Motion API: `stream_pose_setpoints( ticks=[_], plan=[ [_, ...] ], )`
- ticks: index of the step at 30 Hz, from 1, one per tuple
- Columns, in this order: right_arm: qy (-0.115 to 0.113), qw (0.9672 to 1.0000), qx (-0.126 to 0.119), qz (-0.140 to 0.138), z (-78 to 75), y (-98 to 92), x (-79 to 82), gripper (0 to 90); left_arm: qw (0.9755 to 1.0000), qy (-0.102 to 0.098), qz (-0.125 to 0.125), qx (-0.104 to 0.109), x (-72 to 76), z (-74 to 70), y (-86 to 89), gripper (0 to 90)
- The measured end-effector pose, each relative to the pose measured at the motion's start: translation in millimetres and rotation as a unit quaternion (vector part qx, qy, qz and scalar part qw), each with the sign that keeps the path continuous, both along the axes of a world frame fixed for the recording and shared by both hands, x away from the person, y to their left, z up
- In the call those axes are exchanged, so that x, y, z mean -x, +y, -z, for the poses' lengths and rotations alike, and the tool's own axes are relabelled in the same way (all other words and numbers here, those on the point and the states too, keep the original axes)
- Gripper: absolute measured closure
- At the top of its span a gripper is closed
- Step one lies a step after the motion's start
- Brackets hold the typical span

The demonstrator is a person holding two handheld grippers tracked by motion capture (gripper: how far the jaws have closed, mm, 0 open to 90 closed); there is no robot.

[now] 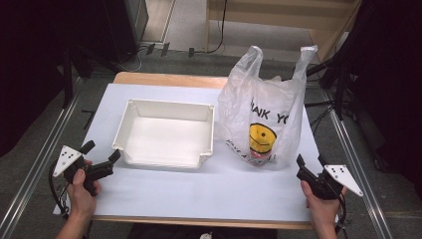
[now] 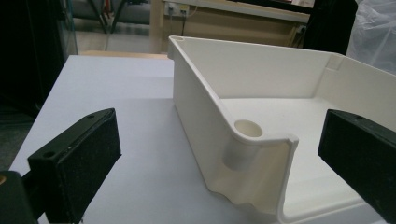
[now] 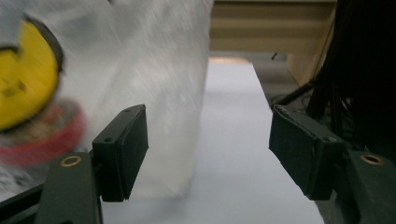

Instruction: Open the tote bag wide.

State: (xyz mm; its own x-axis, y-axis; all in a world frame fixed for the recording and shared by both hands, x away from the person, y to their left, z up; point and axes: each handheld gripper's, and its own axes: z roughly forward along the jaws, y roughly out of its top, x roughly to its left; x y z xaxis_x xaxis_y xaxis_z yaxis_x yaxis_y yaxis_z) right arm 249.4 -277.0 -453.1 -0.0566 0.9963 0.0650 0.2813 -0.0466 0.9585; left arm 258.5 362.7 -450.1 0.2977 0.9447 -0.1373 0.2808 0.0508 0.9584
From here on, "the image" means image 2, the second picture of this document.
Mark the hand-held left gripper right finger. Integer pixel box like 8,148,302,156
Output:
317,108,396,224

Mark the white plastic bin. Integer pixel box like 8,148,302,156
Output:
167,35,396,224

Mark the white wall power outlet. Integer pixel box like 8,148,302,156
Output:
166,2,191,17

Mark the black tripod stand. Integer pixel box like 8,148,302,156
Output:
87,0,129,35

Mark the black curtain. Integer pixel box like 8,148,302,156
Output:
0,0,67,119
303,0,359,56

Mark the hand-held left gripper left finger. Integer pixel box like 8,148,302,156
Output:
27,107,122,224

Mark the black power cable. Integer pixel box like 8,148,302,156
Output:
180,13,188,36

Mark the clear plastic bag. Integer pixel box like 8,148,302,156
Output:
346,0,396,76

